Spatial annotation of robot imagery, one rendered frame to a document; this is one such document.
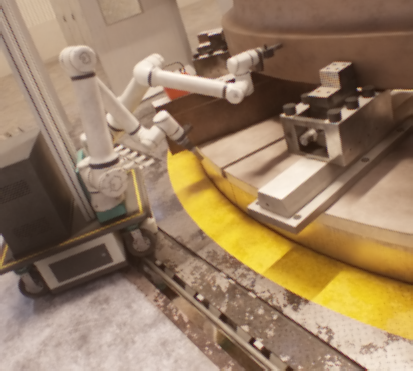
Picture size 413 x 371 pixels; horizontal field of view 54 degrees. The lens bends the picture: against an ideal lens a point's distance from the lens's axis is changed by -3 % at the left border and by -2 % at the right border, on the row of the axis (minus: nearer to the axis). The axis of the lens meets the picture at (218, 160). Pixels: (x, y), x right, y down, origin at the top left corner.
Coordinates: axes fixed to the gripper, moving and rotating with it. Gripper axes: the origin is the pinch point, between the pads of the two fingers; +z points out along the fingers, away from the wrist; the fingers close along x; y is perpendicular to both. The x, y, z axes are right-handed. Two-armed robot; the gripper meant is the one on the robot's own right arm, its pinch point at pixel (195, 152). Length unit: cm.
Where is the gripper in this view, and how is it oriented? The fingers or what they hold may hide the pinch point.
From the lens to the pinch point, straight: 243.4
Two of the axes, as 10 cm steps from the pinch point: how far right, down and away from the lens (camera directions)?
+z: 5.5, 5.9, 5.9
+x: 4.4, 4.0, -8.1
